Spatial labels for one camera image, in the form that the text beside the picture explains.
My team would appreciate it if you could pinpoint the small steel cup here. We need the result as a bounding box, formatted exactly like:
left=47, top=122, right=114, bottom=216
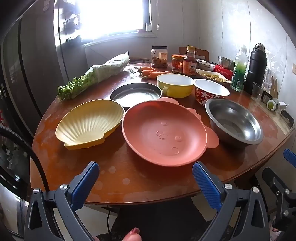
left=261, top=91, right=273, bottom=103

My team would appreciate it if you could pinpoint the clear jar with black lid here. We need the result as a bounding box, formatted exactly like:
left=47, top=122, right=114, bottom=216
left=151, top=46, right=168, bottom=68

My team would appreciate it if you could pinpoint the grey refrigerator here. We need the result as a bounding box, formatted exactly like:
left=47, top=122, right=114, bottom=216
left=0, top=0, right=88, bottom=153

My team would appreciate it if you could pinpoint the clear plastic cup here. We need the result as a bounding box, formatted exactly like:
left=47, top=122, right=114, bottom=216
left=251, top=82, right=264, bottom=98

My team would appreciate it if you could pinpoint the round metal pan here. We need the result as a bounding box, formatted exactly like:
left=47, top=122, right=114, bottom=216
left=110, top=83, right=163, bottom=107

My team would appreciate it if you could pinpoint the wooden rabbit ornament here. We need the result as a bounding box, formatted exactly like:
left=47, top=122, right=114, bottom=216
left=269, top=76, right=278, bottom=99

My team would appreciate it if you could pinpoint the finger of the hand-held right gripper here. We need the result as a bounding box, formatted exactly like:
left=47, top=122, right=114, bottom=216
left=283, top=148, right=296, bottom=168
left=262, top=167, right=296, bottom=231

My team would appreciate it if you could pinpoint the large stainless steel bowl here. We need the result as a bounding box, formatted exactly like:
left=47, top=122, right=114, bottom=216
left=205, top=98, right=264, bottom=149

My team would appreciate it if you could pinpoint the small stainless steel bowl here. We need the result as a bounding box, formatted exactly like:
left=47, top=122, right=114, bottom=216
left=218, top=56, right=236, bottom=70

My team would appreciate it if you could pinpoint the white ceramic bowl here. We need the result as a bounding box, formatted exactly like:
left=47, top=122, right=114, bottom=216
left=197, top=61, right=219, bottom=71

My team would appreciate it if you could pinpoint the bright window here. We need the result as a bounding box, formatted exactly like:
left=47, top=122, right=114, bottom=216
left=76, top=0, right=151, bottom=35

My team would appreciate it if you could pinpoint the red-lidded sauce jar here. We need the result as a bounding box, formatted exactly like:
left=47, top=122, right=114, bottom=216
left=171, top=54, right=187, bottom=74

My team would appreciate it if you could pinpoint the large carrot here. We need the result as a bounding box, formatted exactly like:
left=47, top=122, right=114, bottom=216
left=148, top=71, right=172, bottom=80

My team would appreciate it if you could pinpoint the red paper noodle bowl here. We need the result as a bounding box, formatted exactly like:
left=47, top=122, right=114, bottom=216
left=193, top=79, right=230, bottom=107

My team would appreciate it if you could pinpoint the red tissue box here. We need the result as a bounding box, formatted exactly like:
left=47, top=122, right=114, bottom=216
left=214, top=64, right=234, bottom=80

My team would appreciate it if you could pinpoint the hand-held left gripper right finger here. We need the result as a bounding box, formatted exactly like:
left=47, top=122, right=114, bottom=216
left=192, top=161, right=271, bottom=241

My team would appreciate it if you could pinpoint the green fruit in foam net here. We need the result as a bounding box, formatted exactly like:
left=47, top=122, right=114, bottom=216
left=266, top=98, right=277, bottom=112

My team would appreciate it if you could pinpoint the white plate of cooked vegetables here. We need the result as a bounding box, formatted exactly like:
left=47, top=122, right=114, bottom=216
left=196, top=69, right=232, bottom=84

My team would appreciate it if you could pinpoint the black thermos flask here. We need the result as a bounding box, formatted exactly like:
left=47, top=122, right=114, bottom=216
left=244, top=43, right=267, bottom=95

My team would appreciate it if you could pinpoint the brown vinegar bottle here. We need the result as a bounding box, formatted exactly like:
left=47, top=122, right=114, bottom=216
left=182, top=46, right=198, bottom=77

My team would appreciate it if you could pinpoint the wooden chair with cutout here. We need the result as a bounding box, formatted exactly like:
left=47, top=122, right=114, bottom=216
left=179, top=46, right=210, bottom=61

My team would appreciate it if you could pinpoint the dark object at table edge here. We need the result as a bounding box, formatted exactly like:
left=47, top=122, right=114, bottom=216
left=280, top=110, right=295, bottom=128

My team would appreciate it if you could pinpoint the green drink bottle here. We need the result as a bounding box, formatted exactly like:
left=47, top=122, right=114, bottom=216
left=230, top=45, right=248, bottom=91

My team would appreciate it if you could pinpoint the black corrugated cable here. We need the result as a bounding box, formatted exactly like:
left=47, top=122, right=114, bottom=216
left=0, top=126, right=50, bottom=193

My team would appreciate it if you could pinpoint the celery in plastic bag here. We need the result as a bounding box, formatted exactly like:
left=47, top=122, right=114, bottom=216
left=57, top=51, right=130, bottom=100

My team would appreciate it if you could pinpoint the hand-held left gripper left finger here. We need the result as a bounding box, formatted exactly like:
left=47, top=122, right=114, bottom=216
left=24, top=161, right=100, bottom=241

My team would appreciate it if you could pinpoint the yellow bowl with handle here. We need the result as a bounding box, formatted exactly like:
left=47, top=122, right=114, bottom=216
left=157, top=73, right=195, bottom=98

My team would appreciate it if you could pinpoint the yellow shell-shaped plate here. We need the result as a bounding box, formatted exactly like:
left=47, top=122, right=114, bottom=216
left=55, top=99, right=125, bottom=149

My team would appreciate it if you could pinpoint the person's dark clothing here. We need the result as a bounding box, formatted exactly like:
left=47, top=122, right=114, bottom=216
left=110, top=199, right=232, bottom=241

